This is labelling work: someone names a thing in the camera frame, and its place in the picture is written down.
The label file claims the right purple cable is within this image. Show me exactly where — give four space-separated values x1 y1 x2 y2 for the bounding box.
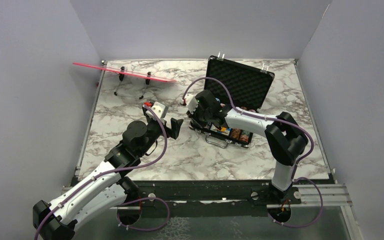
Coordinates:
182 77 324 229

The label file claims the black poker chip case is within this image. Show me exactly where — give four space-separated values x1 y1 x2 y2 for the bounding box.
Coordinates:
189 55 275 148

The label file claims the orange black chip stack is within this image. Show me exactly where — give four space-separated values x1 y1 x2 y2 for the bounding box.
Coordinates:
230 128 242 140

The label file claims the purple red chip stack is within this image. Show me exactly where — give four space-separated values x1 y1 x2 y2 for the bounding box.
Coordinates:
239 130 253 144

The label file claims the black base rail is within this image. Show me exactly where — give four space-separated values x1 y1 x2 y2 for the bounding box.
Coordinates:
109 180 307 222

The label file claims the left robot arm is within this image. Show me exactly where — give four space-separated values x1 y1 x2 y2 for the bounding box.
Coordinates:
32 102 184 240

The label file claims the metal wire stand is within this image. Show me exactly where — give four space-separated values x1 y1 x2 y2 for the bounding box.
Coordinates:
113 66 152 100

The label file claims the blue yellow card deck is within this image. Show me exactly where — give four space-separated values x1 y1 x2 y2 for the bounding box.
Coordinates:
210 125 232 136

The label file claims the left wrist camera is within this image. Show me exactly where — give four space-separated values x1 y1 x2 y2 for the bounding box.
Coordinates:
143 101 169 122

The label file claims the chrome case handle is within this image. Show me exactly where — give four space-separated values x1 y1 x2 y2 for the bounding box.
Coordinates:
204 133 233 149

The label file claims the pink acrylic sheet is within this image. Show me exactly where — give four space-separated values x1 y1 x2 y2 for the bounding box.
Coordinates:
72 62 177 83

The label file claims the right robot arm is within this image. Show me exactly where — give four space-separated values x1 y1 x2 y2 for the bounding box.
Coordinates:
182 90 309 204

